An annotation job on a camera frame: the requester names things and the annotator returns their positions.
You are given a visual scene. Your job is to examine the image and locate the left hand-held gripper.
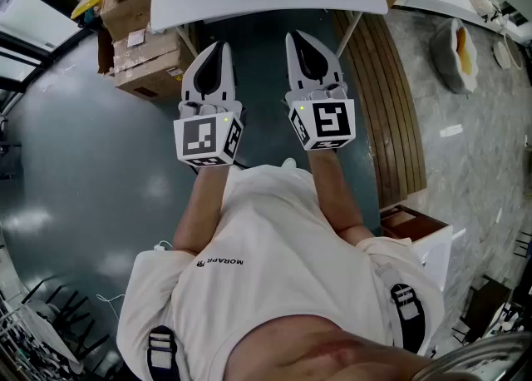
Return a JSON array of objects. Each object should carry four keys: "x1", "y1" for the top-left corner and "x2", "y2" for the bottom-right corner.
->
[{"x1": 173, "y1": 41, "x2": 245, "y2": 168}]

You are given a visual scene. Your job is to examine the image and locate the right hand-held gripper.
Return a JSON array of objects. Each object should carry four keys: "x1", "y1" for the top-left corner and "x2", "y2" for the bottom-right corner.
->
[{"x1": 284, "y1": 29, "x2": 357, "y2": 152}]

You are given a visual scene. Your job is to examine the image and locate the person's left forearm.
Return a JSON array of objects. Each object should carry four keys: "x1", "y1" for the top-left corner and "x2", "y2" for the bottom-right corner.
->
[{"x1": 171, "y1": 162, "x2": 234, "y2": 256}]

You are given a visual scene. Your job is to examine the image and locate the person's right forearm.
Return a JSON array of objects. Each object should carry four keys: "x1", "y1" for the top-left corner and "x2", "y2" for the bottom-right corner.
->
[{"x1": 306, "y1": 148, "x2": 377, "y2": 247}]

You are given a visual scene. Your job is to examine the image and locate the white table leg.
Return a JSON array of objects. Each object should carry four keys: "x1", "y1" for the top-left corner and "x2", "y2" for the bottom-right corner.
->
[
  {"x1": 334, "y1": 11, "x2": 362, "y2": 58},
  {"x1": 176, "y1": 23, "x2": 200, "y2": 60}
]

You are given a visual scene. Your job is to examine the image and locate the white paper sheet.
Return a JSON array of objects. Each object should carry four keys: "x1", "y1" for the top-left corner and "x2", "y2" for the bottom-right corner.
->
[{"x1": 126, "y1": 29, "x2": 147, "y2": 49}]

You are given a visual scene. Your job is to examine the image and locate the wooden slatted panel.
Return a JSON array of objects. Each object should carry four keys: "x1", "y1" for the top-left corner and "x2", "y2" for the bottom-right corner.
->
[{"x1": 332, "y1": 11, "x2": 428, "y2": 209}]

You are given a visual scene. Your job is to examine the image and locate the medium cardboard box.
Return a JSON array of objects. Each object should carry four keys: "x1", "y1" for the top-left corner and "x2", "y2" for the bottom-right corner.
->
[{"x1": 101, "y1": 0, "x2": 154, "y2": 42}]

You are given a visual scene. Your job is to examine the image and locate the grey pet bed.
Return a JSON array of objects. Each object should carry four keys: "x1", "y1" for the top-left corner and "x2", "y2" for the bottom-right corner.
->
[{"x1": 430, "y1": 17, "x2": 480, "y2": 96}]

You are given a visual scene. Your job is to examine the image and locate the yellow flat package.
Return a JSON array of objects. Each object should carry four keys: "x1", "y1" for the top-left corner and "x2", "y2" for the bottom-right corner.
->
[{"x1": 70, "y1": 0, "x2": 107, "y2": 21}]

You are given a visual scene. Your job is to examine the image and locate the white rounded container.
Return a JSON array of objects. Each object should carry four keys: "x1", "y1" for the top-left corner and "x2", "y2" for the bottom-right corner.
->
[{"x1": 471, "y1": 0, "x2": 499, "y2": 19}]

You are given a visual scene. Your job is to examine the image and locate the person's white shirt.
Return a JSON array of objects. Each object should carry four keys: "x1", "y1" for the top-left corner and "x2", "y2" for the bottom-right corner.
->
[{"x1": 116, "y1": 165, "x2": 446, "y2": 381}]

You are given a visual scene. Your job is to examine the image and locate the black framed glass door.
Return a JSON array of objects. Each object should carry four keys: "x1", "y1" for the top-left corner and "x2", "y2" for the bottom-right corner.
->
[{"x1": 0, "y1": 0, "x2": 99, "y2": 116}]

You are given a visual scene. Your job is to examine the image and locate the white round bowl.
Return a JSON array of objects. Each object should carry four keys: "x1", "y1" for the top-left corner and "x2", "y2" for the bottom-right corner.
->
[{"x1": 492, "y1": 40, "x2": 512, "y2": 69}]

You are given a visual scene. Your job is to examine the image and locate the beige round basin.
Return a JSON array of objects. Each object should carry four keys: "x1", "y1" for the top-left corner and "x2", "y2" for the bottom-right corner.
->
[{"x1": 502, "y1": 33, "x2": 525, "y2": 70}]

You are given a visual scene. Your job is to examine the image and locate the white cabinet brown top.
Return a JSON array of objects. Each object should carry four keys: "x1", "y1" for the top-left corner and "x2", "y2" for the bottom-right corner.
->
[{"x1": 379, "y1": 204, "x2": 454, "y2": 293}]

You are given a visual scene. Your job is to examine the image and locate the black metal chair frames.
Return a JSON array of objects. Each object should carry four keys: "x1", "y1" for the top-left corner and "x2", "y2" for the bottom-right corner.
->
[{"x1": 20, "y1": 275, "x2": 111, "y2": 362}]

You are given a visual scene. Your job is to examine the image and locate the person's face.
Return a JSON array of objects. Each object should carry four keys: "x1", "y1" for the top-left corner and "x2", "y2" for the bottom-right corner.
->
[{"x1": 224, "y1": 314, "x2": 433, "y2": 381}]

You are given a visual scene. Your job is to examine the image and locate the white cable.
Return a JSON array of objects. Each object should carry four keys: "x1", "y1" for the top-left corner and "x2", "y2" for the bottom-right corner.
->
[{"x1": 96, "y1": 292, "x2": 126, "y2": 319}]

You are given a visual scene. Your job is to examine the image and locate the black grey backpack strap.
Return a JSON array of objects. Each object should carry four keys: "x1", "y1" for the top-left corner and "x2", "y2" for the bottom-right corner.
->
[
  {"x1": 147, "y1": 324, "x2": 180, "y2": 381},
  {"x1": 376, "y1": 262, "x2": 427, "y2": 355}
]

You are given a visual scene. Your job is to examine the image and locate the white wire shelf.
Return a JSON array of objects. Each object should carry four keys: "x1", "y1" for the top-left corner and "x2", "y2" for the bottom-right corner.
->
[{"x1": 0, "y1": 287, "x2": 81, "y2": 381}]

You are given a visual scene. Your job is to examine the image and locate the grey head mount rim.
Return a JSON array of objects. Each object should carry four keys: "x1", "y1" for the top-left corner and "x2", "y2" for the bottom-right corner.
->
[{"x1": 415, "y1": 331, "x2": 532, "y2": 381}]

